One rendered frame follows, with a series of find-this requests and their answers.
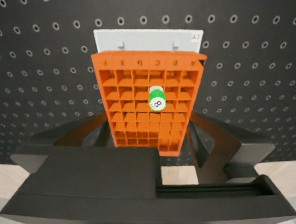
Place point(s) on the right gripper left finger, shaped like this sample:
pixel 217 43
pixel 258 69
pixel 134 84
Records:
pixel 72 133

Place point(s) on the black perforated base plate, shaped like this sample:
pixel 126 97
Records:
pixel 47 76

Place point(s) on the orange tube rack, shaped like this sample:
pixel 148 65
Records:
pixel 139 125

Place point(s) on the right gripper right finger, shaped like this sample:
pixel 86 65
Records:
pixel 235 147

